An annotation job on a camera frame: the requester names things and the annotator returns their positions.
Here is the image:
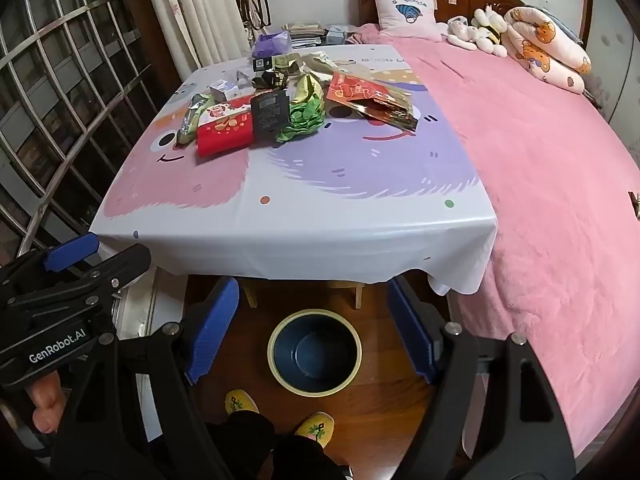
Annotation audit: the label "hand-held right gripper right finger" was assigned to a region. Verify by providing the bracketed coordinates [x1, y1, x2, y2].
[387, 276, 576, 480]

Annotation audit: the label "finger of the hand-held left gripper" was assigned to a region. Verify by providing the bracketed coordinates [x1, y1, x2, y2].
[10, 244, 152, 318]
[0, 232, 101, 293]

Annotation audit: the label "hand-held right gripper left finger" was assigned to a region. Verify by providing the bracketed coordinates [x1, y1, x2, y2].
[50, 276, 240, 480]

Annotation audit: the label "dark blue bin cream rim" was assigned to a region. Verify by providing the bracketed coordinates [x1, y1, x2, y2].
[267, 308, 363, 395]

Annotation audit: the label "black snack packet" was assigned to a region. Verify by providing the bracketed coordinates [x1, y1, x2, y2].
[250, 89, 291, 138]

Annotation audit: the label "green wrapper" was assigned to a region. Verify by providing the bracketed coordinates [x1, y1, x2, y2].
[275, 97, 326, 143]

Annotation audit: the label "purple plastic bag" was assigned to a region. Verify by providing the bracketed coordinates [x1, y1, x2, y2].
[250, 30, 293, 58]

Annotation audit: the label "person's left hand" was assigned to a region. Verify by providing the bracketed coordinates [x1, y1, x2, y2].
[27, 374, 67, 435]

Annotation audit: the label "white furniture panel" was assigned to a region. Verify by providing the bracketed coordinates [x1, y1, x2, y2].
[112, 265, 187, 341]

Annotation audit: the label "yellow knitted slipper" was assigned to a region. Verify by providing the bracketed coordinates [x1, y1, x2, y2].
[294, 412, 335, 448]
[224, 390, 261, 417]

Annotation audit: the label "person's black trousers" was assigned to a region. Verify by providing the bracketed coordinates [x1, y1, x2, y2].
[205, 410, 351, 480]

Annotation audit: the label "long green snack packet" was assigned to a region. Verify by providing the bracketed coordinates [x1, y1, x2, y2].
[175, 94, 211, 146]

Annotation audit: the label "printed cartoon tablecloth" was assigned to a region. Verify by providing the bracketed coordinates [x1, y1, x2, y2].
[89, 44, 498, 297]

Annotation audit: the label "red snack packet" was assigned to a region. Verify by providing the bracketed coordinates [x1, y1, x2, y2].
[195, 97, 253, 158]

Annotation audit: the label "pink blanket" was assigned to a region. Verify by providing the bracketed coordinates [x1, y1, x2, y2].
[345, 22, 640, 456]

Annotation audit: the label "small white box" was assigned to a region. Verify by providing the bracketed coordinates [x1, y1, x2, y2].
[209, 80, 251, 103]

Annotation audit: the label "gold and black crumpled wrapper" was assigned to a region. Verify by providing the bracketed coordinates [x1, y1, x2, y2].
[252, 67, 286, 91]

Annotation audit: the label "red and gold foil packet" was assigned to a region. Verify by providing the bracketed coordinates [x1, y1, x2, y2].
[325, 72, 421, 133]

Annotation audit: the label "metal window grille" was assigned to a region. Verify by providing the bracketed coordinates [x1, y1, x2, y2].
[0, 0, 183, 261]

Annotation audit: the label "yellow-green snack packet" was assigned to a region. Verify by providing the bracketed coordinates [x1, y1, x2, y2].
[292, 72, 326, 106]

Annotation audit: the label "cream curtain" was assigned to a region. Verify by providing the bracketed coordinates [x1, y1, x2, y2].
[140, 0, 251, 83]

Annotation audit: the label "stack of books and papers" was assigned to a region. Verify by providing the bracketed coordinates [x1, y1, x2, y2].
[282, 21, 328, 50]

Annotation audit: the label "light blue box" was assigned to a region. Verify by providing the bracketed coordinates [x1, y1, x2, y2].
[325, 25, 356, 47]

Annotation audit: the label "pink pillow with blue print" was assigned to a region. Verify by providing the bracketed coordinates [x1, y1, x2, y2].
[371, 0, 443, 43]

